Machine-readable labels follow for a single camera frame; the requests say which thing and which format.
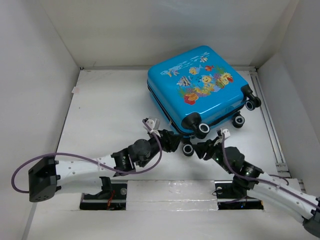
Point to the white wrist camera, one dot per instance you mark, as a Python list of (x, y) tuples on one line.
[(225, 133), (152, 124)]

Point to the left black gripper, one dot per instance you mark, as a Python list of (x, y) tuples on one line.
[(169, 140)]

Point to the aluminium frame rail right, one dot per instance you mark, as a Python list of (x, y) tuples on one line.
[(280, 161)]

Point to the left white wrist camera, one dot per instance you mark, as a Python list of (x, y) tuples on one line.
[(152, 124)]

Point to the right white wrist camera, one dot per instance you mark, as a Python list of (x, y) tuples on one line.
[(225, 133)]

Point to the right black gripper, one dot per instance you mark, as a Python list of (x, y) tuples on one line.
[(200, 148)]

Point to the blue kids suitcase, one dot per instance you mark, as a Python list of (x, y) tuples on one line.
[(198, 90)]

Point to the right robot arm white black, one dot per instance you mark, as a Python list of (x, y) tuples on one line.
[(250, 180)]

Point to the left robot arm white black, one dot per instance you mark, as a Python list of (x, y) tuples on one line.
[(60, 172)]

